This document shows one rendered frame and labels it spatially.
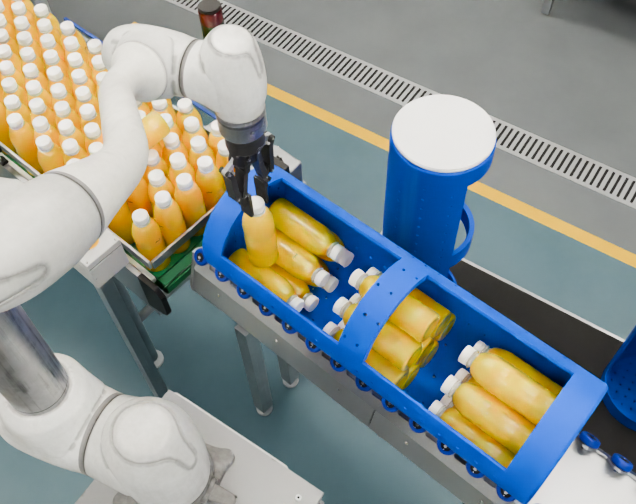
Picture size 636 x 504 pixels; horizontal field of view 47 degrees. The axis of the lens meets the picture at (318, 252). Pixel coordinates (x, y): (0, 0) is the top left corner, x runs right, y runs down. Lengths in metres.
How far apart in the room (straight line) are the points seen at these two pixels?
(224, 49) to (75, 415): 0.65
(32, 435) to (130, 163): 0.55
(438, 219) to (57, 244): 1.42
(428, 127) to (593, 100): 1.80
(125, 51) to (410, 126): 0.96
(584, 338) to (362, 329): 1.42
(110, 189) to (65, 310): 2.16
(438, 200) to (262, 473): 0.91
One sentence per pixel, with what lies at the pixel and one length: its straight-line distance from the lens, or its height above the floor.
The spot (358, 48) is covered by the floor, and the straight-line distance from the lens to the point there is 3.82.
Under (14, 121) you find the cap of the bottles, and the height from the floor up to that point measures 1.10.
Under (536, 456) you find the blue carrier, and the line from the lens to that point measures 1.42.
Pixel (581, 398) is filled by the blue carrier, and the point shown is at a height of 1.23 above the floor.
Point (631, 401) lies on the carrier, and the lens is 2.71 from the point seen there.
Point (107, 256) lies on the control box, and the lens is 1.80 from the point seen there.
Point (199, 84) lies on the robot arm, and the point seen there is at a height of 1.65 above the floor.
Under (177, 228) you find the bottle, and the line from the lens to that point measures 1.89.
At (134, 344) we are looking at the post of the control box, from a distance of 2.28.
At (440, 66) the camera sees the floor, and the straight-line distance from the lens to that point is 3.75.
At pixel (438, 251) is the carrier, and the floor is 0.67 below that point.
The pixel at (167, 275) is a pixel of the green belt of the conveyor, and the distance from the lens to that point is 1.94.
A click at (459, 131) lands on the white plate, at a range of 2.03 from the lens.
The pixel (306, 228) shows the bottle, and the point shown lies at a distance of 1.68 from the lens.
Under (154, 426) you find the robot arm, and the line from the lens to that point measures 1.27.
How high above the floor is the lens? 2.51
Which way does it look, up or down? 56 degrees down
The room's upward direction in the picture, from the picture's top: 3 degrees counter-clockwise
